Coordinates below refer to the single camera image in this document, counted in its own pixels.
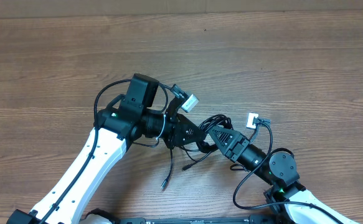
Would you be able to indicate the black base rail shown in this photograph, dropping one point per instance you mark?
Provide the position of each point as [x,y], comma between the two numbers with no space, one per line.
[251,219]

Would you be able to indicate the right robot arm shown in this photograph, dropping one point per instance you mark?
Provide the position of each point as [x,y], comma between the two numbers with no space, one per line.
[287,196]

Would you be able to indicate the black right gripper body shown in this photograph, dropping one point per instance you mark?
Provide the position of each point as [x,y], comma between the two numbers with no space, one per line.
[238,148]

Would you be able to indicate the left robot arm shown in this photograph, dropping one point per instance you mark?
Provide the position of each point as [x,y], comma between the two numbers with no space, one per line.
[149,108]

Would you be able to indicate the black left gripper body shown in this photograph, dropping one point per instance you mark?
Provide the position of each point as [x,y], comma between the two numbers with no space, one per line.
[173,129]

